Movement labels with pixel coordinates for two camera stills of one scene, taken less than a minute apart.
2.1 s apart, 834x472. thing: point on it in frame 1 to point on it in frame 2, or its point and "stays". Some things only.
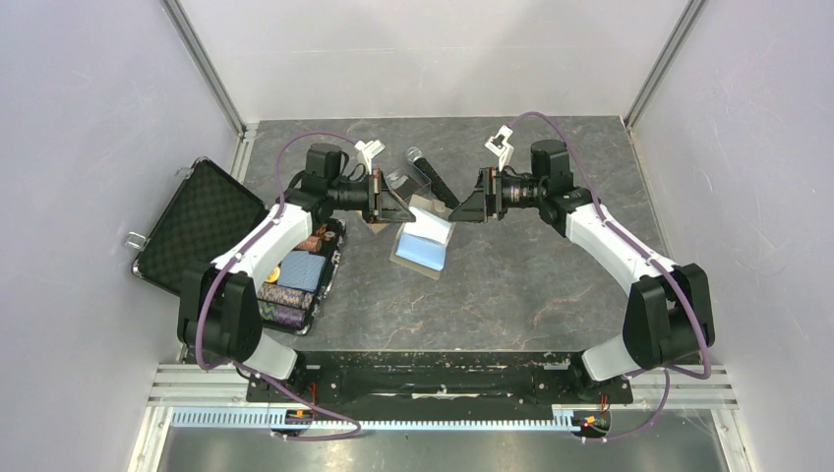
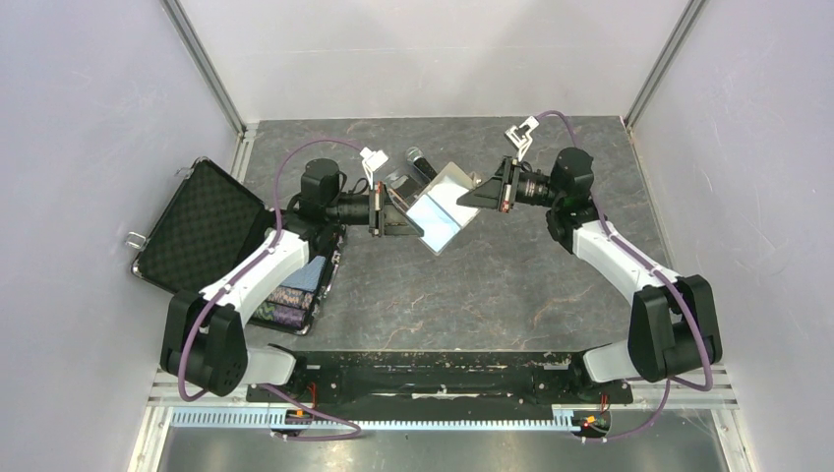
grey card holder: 422,244 to 437,212
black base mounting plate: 441,381 stays
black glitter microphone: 438,185 stays
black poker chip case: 204,209 stays
